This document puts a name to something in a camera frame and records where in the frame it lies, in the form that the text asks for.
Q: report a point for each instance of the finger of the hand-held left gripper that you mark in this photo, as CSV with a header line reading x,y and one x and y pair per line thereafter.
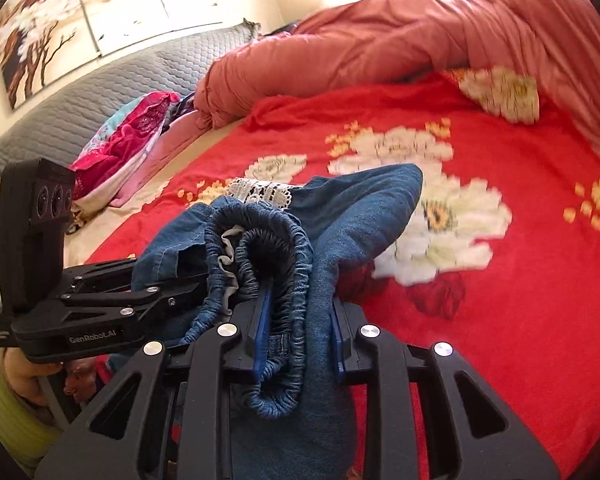
x,y
105,272
145,299

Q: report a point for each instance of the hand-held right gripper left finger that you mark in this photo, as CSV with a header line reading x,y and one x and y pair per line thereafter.
x,y
260,320

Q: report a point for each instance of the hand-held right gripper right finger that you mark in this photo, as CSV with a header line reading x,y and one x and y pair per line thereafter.
x,y
341,330

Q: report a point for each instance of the blue pants with lace trim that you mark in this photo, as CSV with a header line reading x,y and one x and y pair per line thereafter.
x,y
360,200

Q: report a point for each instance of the person's left hand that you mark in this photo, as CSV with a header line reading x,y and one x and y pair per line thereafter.
x,y
80,380

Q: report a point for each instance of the beige bed sheet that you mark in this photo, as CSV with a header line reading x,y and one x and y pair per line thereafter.
x,y
110,225

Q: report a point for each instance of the colourful clothes pile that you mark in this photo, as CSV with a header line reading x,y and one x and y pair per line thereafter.
x,y
125,140

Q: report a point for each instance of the light pink cloth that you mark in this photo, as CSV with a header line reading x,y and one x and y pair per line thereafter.
x,y
172,145

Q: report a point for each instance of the red floral blanket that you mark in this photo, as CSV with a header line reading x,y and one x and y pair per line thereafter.
x,y
505,310

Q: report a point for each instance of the grey quilted headboard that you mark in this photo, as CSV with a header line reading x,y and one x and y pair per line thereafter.
x,y
130,80

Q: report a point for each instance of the salmon pink duvet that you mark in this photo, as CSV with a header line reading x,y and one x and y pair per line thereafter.
x,y
355,45

